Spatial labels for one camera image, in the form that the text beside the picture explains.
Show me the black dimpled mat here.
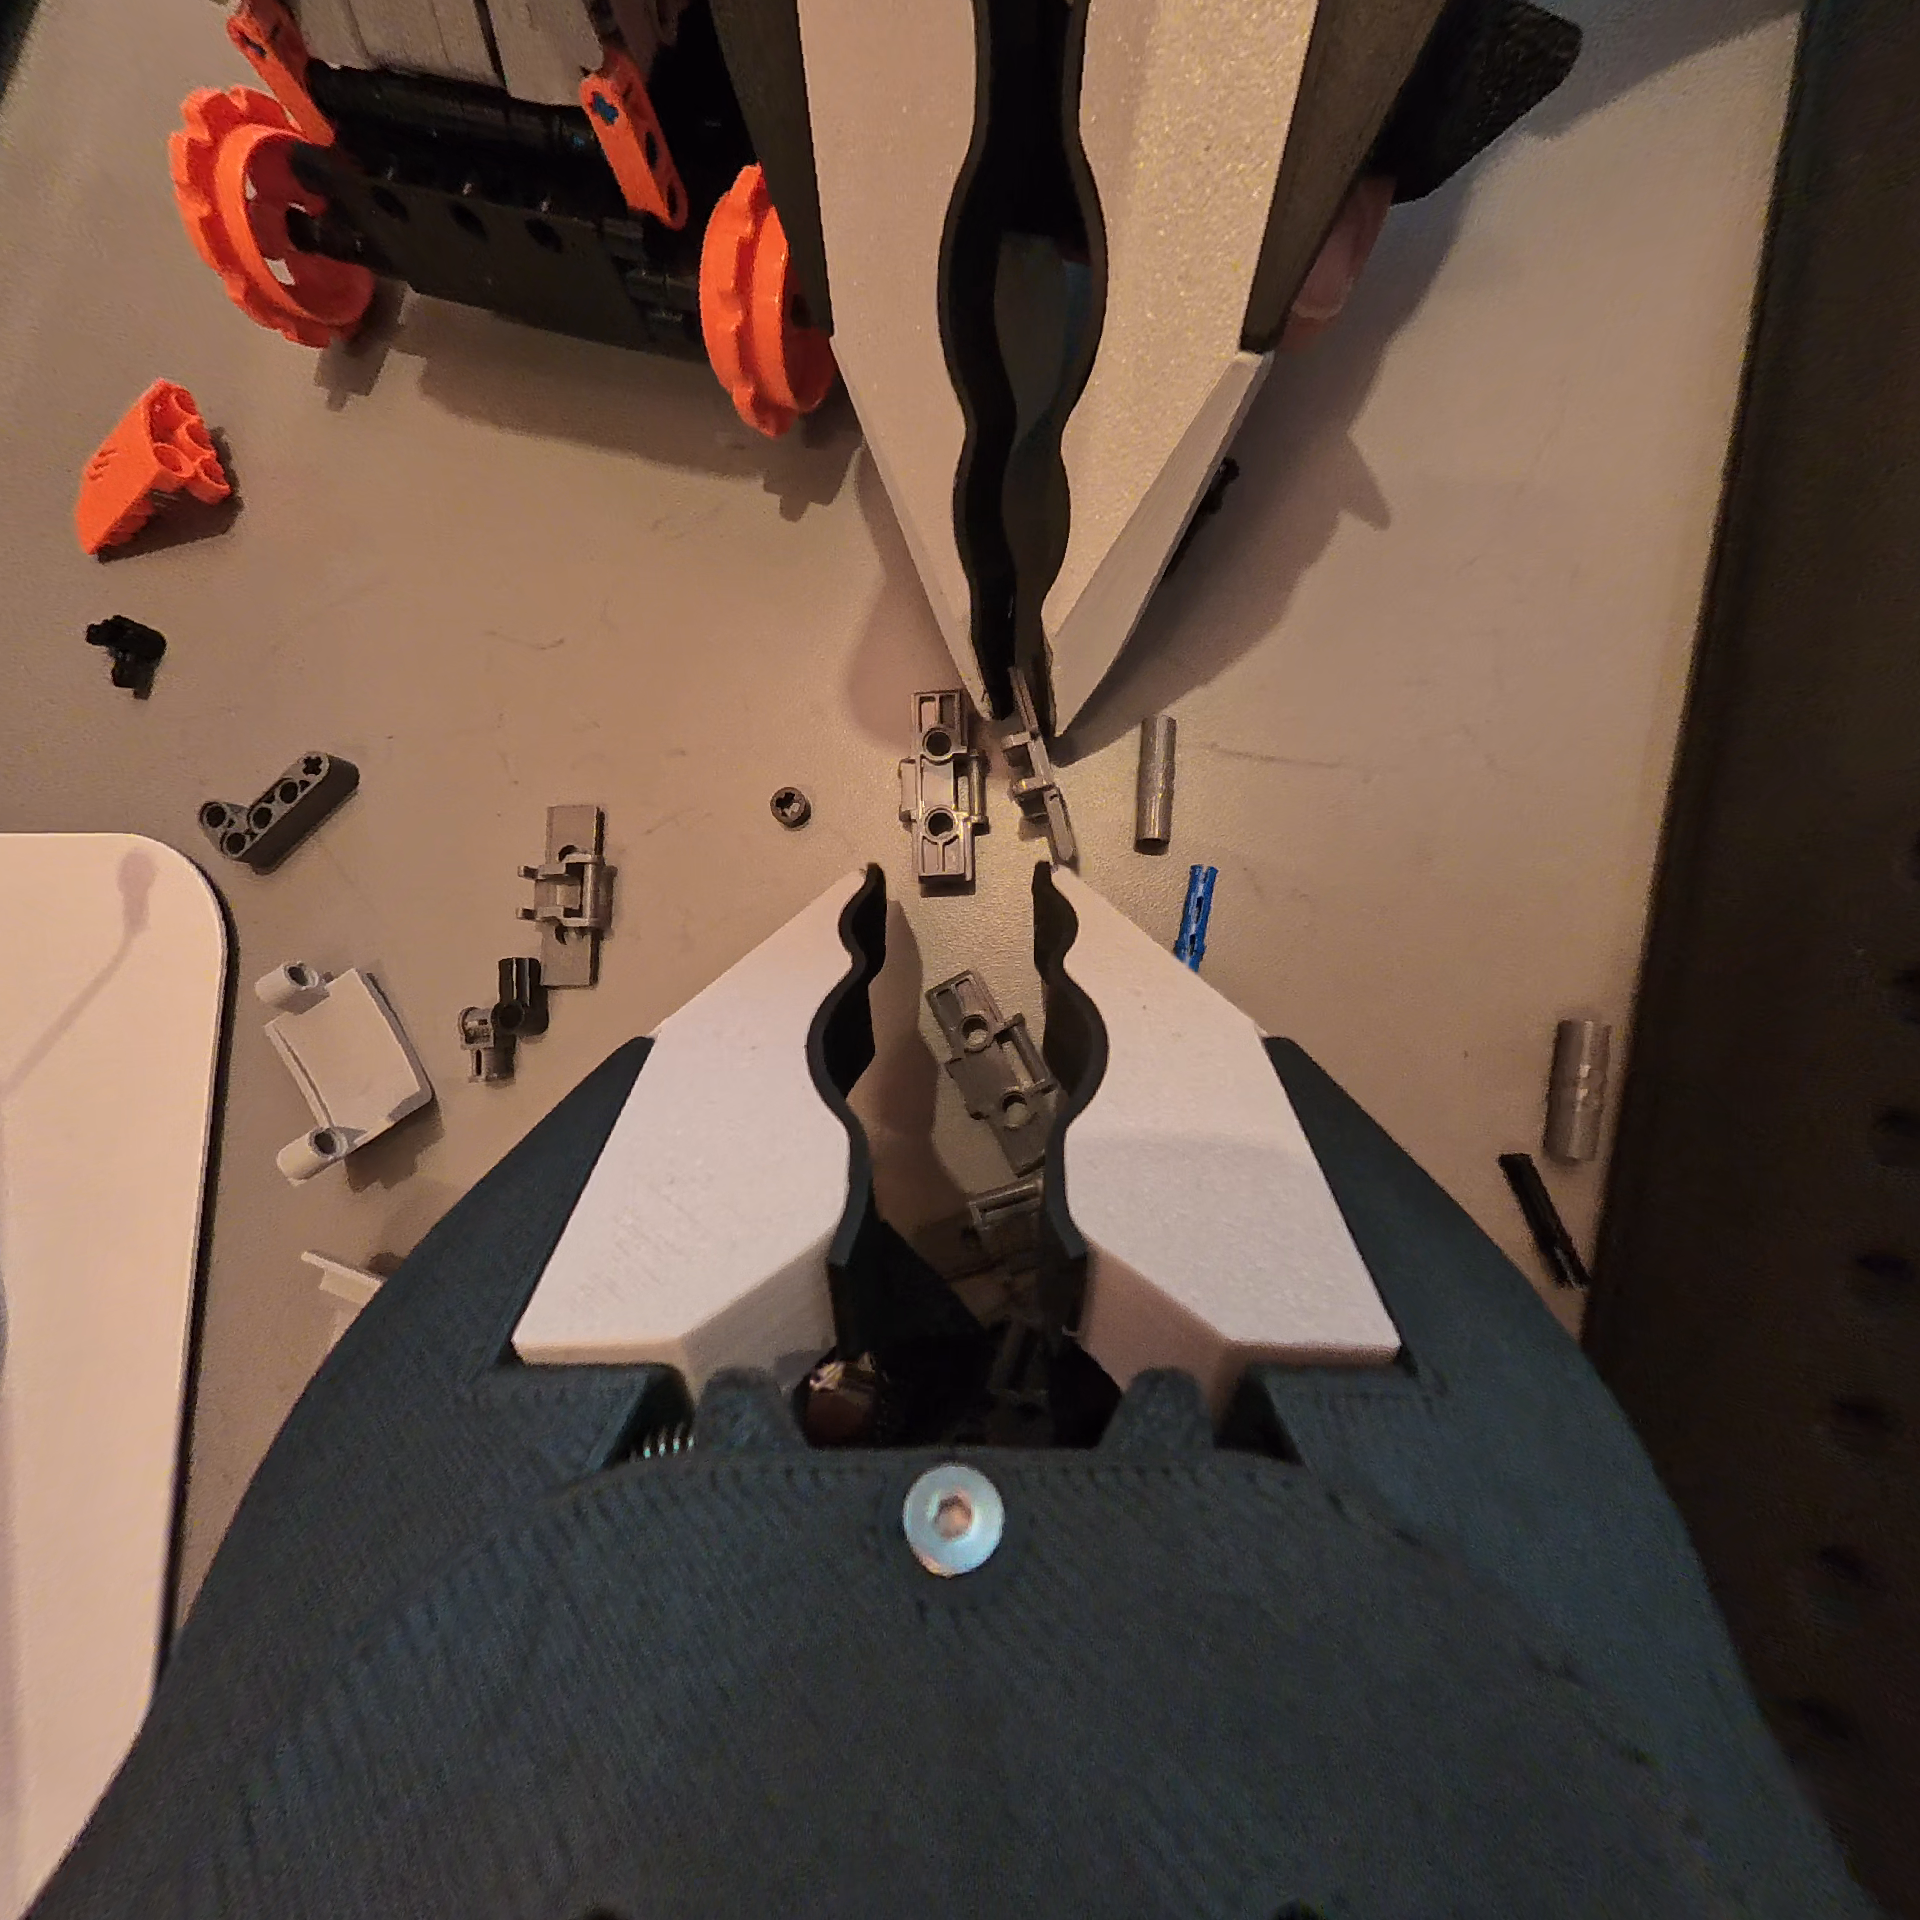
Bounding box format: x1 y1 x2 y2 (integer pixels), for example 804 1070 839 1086
1585 0 1920 1920

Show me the orange toy gear wheel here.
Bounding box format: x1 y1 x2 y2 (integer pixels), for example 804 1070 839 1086
697 167 842 437
166 85 377 339

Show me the long black toy pin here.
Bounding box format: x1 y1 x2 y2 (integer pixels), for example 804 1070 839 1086
1501 1156 1587 1286

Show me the wooden book stand white base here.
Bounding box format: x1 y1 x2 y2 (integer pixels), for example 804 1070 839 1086
0 834 235 1834

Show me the orange triangular toy piece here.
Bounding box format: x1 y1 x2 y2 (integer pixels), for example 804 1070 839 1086
74 383 235 561

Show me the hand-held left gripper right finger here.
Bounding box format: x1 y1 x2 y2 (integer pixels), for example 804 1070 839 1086
1035 863 1413 1388

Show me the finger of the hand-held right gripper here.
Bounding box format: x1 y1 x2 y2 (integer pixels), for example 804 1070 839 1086
1044 0 1343 753
787 0 1051 742

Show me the light grey angled toy piece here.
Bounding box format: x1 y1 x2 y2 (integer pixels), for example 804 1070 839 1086
255 959 436 1193

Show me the dark grey toy beam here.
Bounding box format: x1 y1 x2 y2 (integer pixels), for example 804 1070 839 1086
198 753 361 874

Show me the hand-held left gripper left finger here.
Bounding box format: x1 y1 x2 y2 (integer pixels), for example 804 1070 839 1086
506 863 894 1388

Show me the black grey toy robot vehicle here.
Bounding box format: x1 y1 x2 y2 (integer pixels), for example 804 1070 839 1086
226 0 811 362

